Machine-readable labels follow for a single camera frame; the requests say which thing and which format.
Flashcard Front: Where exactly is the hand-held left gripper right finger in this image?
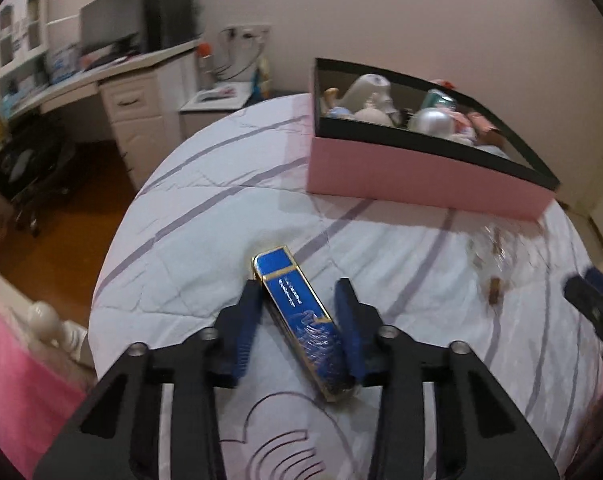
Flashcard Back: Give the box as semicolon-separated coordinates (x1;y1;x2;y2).
334;277;555;480

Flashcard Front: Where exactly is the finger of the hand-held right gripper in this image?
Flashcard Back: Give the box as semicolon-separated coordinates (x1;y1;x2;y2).
564;266;603;361

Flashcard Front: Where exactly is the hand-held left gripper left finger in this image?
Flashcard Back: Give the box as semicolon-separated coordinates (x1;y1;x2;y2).
34;277;267;480

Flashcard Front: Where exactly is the blue rectangular lighter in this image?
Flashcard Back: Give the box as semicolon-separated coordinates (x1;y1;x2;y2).
251;245;358;403

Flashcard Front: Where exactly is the pink storage box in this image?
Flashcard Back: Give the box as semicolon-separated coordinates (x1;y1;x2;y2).
306;57;562;222

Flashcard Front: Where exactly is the small pink doll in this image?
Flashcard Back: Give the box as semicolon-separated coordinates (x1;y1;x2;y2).
451;110;487;146

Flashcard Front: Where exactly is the white egg-shaped toy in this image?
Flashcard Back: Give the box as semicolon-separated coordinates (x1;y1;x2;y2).
409;108;455;137

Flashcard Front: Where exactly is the white power adapter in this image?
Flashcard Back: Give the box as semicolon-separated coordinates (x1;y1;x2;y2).
341;74;396;116

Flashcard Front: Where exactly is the teal round lid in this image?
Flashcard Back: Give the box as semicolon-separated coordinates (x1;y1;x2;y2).
421;88;458;112

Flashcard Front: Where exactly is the white nightstand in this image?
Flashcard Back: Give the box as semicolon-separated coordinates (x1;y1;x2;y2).
178;85;254;141

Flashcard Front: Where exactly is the white desk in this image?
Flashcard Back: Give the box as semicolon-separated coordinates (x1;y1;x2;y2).
1;40;202;191

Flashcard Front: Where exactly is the small printed packet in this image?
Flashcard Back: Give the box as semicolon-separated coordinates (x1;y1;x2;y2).
198;87;238;103

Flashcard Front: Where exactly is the pink blanket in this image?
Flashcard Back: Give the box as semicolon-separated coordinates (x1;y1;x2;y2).
0;285;89;480

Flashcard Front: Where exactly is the yellow snack bag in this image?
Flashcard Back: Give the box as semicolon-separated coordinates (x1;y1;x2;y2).
251;57;272;98

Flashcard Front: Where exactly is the water bottle with red cap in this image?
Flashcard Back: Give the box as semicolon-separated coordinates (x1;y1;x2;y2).
197;42;216;91

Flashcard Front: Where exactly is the black office chair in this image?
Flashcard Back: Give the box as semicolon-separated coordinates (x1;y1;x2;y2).
0;115;77;238

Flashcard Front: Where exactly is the blue and white box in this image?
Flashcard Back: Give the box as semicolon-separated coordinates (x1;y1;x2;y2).
48;44;80;85

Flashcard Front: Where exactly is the black computer tower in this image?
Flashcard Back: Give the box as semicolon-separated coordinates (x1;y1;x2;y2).
141;0;197;53

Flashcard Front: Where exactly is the black computer monitor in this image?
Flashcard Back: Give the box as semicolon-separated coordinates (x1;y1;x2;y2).
80;0;147;58

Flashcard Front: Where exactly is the white glass-door cabinet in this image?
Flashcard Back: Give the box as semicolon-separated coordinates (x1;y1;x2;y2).
0;0;49;81

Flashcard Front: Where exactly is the small beaded keychain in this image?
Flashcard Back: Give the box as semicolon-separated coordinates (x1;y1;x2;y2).
469;222;519;308

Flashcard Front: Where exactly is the white bed frame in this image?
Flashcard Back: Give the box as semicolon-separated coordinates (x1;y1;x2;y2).
26;300;97;381

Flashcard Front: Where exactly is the white wall outlet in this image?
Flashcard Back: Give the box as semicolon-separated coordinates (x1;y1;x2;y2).
221;22;272;41

